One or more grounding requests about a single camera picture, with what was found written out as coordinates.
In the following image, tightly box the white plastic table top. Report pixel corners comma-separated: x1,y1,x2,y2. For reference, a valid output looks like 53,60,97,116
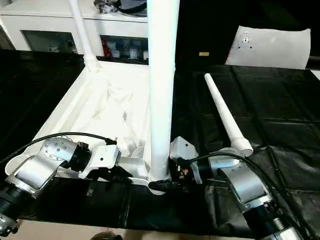
4,62,177,196

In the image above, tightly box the white plastic table leg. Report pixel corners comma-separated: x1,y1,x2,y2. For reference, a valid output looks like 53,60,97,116
204,73,254,158
146,0,181,183
68,0,100,72

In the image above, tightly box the black robot foot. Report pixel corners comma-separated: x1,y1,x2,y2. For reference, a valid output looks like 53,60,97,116
92,231,123,240

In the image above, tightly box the black work mat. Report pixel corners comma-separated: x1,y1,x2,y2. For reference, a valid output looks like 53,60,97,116
0,49,320,236

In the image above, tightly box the small red item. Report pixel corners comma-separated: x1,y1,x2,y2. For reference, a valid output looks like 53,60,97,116
101,41,111,58

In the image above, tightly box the white plastic bag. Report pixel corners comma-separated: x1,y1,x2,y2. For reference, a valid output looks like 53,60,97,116
224,25,312,71

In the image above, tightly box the white cabinet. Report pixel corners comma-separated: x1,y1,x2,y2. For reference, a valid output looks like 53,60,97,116
0,0,150,64

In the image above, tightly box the grey clutter pile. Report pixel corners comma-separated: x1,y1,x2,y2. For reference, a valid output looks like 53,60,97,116
94,0,121,15

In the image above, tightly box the grey bag on cabinet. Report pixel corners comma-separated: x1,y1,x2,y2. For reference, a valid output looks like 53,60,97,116
117,0,149,17

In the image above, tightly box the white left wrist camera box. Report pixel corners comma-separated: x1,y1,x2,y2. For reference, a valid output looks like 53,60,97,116
79,144,122,180

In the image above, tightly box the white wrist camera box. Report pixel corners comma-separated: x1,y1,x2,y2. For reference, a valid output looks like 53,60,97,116
79,144,122,180
169,136,200,173

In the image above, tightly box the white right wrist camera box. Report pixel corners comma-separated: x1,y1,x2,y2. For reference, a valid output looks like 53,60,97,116
169,136,200,173

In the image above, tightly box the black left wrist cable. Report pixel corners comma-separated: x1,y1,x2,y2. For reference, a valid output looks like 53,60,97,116
0,132,118,167

